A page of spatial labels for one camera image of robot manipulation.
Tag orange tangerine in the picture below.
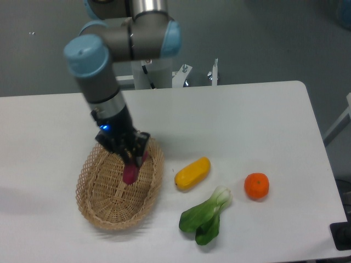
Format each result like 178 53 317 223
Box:
244 173 270 199

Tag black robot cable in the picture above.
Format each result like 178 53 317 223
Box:
140 61 157 90

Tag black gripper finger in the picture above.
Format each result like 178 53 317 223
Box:
132 131 150 167
95 131 131 164

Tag green bok choy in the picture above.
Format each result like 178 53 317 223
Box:
178 186 233 245

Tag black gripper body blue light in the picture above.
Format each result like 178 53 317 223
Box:
90 106 135 151

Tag black device at table edge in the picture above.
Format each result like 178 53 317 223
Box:
330 222 350 251

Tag woven wicker basket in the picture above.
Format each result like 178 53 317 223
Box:
76 138 164 230

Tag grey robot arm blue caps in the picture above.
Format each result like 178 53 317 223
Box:
64 1 181 167

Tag yellow squash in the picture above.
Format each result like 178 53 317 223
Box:
174 157 211 191

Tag white table leg frame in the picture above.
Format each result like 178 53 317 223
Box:
322 93 350 147

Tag purple sweet potato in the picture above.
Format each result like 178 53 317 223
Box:
122 151 148 185

